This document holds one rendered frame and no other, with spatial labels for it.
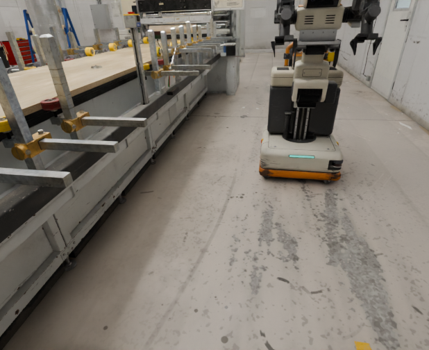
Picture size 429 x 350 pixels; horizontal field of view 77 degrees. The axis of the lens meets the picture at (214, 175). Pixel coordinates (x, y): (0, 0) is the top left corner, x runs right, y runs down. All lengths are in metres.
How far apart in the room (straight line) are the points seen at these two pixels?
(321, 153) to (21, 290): 1.98
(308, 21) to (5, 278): 2.09
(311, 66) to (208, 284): 1.51
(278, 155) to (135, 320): 1.46
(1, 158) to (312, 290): 1.49
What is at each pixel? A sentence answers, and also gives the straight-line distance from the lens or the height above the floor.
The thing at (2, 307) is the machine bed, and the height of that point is 0.17.
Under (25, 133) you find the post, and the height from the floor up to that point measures 0.88.
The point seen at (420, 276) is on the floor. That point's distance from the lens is 1.83.
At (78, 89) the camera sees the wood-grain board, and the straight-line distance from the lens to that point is 1.61.
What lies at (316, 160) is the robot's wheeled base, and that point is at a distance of 2.20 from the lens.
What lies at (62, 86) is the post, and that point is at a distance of 1.26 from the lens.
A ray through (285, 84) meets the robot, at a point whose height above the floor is 0.71.
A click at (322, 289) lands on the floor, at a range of 1.56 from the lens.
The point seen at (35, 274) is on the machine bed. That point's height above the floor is 0.17.
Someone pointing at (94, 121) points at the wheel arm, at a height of 0.82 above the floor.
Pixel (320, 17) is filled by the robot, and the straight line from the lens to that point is 2.03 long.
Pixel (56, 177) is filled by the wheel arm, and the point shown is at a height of 0.86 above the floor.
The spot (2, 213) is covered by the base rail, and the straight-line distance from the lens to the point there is 1.04.
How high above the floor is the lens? 1.19
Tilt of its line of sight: 30 degrees down
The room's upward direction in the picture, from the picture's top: 2 degrees counter-clockwise
